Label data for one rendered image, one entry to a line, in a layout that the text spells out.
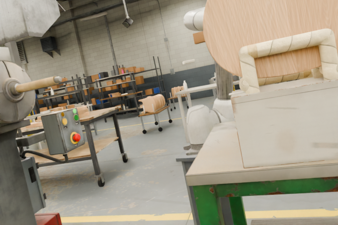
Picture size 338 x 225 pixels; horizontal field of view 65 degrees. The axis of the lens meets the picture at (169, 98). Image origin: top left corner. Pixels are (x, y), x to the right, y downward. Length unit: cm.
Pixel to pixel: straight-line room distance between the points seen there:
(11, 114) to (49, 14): 43
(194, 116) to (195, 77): 1052
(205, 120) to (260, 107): 96
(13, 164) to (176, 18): 1143
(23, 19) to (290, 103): 78
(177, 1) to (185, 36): 158
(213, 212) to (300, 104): 33
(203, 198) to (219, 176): 8
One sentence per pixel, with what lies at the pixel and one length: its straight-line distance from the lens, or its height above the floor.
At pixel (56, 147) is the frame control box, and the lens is 139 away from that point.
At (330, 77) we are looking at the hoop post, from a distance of 66.
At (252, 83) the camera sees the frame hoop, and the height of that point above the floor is 112.
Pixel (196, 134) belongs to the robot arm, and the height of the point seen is 82.
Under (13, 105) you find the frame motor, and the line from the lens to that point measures 121.
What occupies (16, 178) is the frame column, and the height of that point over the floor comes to 87.
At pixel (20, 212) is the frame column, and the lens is 143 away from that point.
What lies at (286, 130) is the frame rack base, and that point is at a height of 101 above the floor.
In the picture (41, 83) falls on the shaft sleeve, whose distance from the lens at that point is 110.
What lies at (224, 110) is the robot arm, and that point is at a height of 92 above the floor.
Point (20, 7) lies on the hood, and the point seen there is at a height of 147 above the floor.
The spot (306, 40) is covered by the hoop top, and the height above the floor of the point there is 120.
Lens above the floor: 117
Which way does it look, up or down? 4 degrees down
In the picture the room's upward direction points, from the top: 11 degrees counter-clockwise
